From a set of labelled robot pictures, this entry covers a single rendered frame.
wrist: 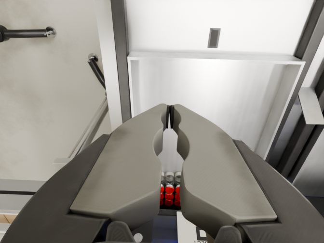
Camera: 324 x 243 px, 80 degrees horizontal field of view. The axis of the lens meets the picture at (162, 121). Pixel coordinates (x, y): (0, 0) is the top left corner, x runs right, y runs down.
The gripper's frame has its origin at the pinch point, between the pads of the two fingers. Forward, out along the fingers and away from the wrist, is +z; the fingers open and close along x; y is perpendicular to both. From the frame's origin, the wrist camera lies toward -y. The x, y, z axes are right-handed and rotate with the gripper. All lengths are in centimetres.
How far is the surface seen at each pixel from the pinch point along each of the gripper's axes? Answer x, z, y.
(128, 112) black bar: -6.8, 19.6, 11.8
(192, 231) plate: 5.2, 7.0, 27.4
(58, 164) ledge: -24.8, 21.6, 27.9
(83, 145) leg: -31, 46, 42
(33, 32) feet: -71, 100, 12
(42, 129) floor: -93, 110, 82
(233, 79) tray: 11.4, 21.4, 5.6
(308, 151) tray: 28.0, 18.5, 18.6
